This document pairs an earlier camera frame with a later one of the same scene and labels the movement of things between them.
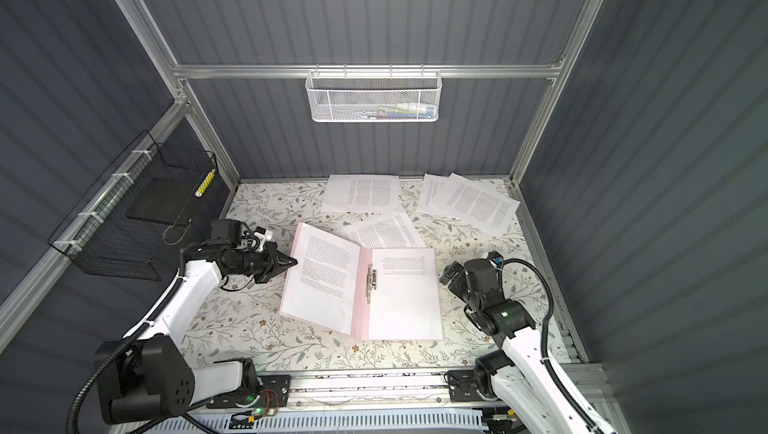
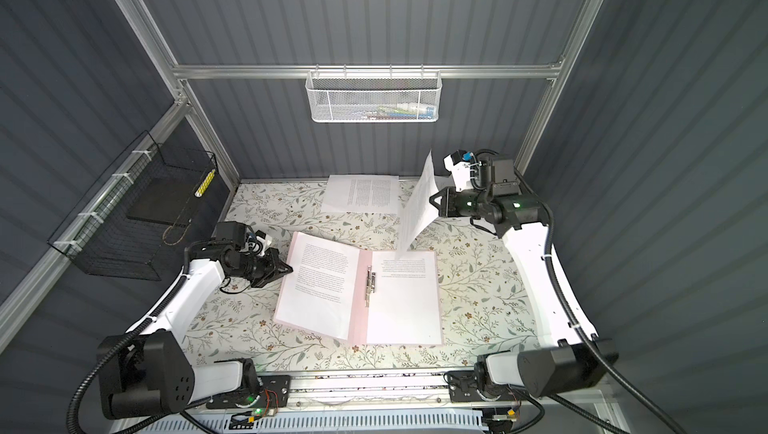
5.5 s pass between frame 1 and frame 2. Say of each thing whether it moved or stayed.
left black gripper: stayed
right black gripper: moved
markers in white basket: stayed
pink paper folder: stayed
